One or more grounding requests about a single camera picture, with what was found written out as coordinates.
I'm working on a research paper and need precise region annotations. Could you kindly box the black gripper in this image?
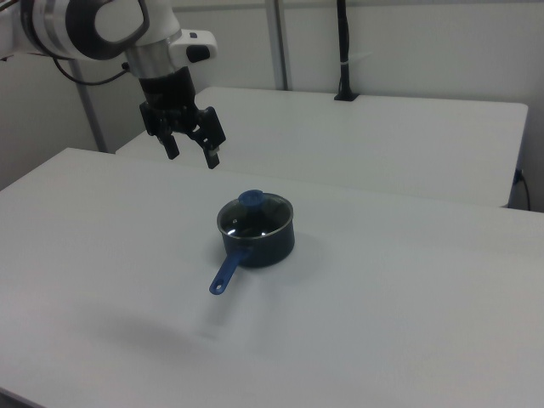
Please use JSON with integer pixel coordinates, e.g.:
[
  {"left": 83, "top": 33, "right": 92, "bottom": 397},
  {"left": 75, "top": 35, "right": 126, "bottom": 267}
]
[{"left": 136, "top": 66, "right": 227, "bottom": 171}]

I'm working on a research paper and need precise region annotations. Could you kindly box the glass lid with blue knob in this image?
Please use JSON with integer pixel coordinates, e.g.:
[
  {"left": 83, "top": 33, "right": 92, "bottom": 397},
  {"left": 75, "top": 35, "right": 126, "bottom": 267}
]
[{"left": 216, "top": 189, "right": 294, "bottom": 239}]

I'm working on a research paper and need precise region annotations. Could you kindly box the white side table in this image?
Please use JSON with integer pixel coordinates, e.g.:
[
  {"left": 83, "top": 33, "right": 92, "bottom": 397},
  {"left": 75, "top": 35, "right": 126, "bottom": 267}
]
[{"left": 114, "top": 86, "right": 530, "bottom": 209}]

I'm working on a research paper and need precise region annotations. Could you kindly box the black pole with clamp base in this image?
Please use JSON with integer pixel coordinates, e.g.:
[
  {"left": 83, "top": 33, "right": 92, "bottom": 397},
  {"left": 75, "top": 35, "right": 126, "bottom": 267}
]
[{"left": 333, "top": 0, "right": 360, "bottom": 103}]

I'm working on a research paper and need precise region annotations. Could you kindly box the grey partition frame post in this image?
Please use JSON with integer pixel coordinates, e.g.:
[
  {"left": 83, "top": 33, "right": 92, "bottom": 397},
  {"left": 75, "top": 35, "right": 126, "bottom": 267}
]
[
  {"left": 69, "top": 59, "right": 108, "bottom": 153},
  {"left": 263, "top": 0, "right": 295, "bottom": 91}
]

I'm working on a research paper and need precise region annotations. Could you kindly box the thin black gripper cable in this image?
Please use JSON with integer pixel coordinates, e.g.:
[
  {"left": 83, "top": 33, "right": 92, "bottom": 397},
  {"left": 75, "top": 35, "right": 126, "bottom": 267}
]
[{"left": 52, "top": 57, "right": 131, "bottom": 87}]

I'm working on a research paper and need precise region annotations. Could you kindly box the dark saucepan with blue handle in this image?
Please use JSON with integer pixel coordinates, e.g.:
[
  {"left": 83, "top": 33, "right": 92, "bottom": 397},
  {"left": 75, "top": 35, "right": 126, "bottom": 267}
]
[{"left": 207, "top": 211, "right": 296, "bottom": 296}]

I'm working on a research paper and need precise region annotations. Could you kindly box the white cable tie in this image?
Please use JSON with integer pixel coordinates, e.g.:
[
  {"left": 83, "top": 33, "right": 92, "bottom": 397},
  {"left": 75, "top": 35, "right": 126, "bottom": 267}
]
[{"left": 341, "top": 51, "right": 371, "bottom": 68}]

